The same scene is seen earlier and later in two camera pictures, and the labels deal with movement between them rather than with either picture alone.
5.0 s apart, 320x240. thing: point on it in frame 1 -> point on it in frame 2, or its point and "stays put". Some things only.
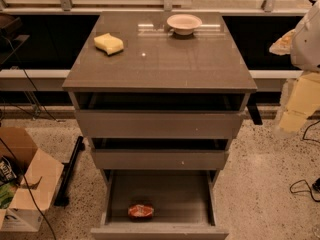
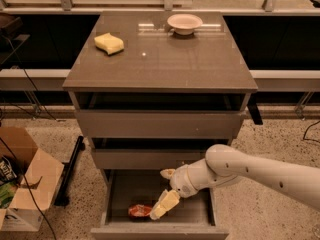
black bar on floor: x=62 y=199 stays put
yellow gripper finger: x=282 y=46 -> x=186 y=180
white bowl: x=184 y=24 stays put
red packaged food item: x=141 y=211 stays put
